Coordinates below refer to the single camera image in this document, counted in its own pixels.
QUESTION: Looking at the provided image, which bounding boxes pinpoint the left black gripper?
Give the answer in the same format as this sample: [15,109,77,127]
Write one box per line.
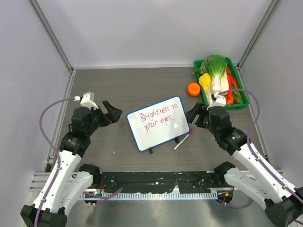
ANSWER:
[85,100,122,136]

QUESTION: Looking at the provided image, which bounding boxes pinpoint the white marker magenta cap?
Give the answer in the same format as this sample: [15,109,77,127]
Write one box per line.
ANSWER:
[173,128,195,151]

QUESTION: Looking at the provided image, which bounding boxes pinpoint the blue framed whiteboard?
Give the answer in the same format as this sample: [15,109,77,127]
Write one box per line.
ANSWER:
[126,96,190,152]

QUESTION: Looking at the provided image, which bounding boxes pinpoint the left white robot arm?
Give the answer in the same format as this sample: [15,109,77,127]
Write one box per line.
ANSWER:
[20,100,123,227]

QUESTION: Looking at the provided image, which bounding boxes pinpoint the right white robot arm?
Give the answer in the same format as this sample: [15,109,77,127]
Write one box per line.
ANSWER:
[185,103,303,227]

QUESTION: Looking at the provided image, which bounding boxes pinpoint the orange toy fruit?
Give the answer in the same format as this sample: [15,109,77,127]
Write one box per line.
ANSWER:
[187,82,201,97]

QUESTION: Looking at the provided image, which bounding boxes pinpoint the green toy pea pods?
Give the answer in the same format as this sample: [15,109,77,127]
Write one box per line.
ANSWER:
[232,82,243,104]

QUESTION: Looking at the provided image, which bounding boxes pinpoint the red toy peppers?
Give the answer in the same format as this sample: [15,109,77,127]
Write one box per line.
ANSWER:
[224,66,238,105]

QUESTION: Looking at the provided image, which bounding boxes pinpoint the toy bok choy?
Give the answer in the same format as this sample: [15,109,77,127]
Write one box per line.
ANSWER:
[208,55,229,93]

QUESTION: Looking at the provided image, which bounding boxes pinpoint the green plastic basket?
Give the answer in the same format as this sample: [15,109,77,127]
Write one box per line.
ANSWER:
[193,58,249,110]

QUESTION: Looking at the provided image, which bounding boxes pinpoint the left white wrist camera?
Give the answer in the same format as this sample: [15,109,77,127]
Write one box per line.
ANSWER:
[74,92,99,110]

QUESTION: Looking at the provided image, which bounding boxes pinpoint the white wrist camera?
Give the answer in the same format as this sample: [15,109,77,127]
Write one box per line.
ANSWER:
[207,92,226,110]
[74,92,99,110]

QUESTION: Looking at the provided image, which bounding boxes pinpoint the wire whiteboard stand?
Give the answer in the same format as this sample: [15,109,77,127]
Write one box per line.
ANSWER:
[148,137,179,154]

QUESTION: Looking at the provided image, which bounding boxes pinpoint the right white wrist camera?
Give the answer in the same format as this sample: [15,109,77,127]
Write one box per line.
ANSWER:
[207,92,226,110]

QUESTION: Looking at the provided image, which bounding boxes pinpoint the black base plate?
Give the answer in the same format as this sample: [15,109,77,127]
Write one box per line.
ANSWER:
[99,171,230,194]

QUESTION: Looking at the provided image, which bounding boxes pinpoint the white slotted cable duct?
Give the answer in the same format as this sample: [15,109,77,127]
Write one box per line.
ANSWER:
[81,192,218,201]

